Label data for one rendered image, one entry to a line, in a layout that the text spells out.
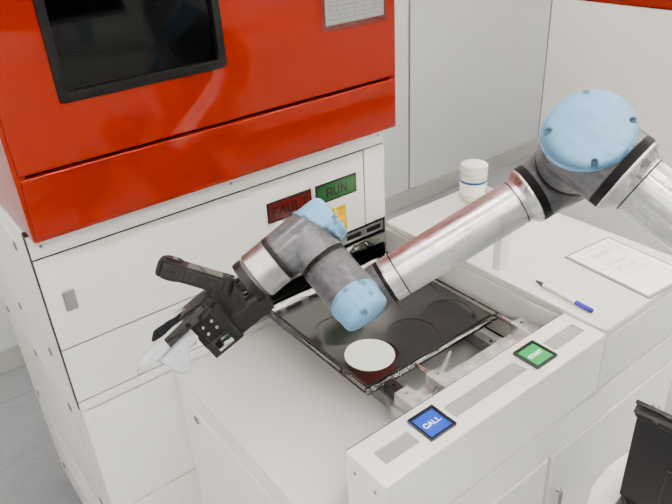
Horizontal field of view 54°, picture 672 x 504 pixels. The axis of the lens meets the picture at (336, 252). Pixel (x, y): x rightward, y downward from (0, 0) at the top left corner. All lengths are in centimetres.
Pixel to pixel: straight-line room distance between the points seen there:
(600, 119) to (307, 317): 77
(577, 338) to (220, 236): 73
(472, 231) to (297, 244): 28
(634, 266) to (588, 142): 66
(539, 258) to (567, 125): 65
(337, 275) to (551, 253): 74
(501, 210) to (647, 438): 39
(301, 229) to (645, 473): 63
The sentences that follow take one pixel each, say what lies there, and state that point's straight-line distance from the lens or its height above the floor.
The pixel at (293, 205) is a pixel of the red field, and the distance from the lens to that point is 148.
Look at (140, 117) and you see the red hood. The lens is 120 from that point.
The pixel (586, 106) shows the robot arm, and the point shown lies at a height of 145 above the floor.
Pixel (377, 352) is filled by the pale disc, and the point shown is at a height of 90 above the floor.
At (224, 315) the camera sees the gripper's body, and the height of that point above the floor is 118.
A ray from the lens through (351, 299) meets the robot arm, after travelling 92.
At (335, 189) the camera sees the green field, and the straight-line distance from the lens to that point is 154.
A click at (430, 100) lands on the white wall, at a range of 388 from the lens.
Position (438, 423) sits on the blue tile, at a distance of 110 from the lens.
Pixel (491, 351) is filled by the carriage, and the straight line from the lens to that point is 139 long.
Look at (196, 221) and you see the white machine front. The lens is 136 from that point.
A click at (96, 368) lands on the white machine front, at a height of 91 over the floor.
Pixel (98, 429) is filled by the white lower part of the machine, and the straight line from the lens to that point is 150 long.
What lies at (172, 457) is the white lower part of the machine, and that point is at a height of 59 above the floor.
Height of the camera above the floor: 173
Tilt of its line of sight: 30 degrees down
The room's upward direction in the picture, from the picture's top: 3 degrees counter-clockwise
